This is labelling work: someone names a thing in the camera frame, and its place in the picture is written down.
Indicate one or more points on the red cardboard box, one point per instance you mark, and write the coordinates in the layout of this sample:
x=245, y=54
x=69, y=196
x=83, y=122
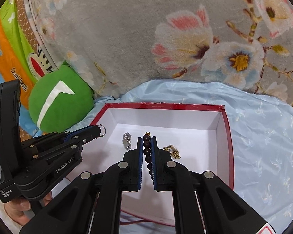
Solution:
x=185, y=136

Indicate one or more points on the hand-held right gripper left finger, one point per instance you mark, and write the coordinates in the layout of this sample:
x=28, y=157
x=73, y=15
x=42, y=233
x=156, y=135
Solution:
x=139, y=165

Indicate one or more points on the grey floral blanket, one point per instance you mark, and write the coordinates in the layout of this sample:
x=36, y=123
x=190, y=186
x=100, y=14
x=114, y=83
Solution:
x=136, y=29

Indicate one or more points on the person's left hand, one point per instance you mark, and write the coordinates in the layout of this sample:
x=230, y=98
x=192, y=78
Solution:
x=20, y=204

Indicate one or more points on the gold wristwatch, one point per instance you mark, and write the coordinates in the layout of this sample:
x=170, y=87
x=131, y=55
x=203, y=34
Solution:
x=172, y=151

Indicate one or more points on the green round pillow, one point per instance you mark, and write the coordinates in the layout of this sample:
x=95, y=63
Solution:
x=61, y=107

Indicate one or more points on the colourful cartoon printed blanket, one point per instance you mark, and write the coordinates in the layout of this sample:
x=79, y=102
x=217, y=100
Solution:
x=14, y=41

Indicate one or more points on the silver wristwatch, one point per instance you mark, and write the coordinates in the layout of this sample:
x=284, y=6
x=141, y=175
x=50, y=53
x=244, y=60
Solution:
x=127, y=141

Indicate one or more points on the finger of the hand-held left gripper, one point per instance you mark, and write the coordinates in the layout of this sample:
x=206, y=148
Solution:
x=63, y=153
x=83, y=131

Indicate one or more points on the gold hoop earring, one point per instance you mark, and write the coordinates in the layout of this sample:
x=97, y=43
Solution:
x=99, y=131

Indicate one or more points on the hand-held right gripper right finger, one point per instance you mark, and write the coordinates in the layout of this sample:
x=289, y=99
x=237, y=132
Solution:
x=155, y=165

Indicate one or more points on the light blue bed sheet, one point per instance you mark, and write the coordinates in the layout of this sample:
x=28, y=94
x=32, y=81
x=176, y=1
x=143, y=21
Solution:
x=258, y=139

